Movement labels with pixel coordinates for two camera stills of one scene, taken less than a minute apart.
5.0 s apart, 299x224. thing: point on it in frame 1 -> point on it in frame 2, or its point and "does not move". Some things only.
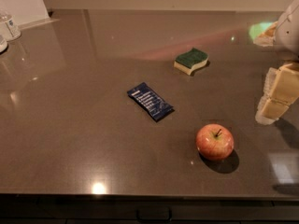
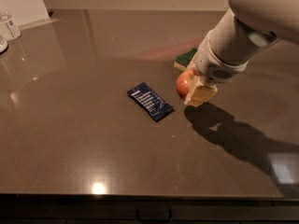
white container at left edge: x=3 y=45 does not move
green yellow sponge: x=188 y=62 does not move
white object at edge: x=9 y=26 does not move
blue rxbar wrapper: x=157 y=107 does not move
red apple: x=215 y=142 -> x=184 y=81
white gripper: x=288 y=32 -> x=212 y=68
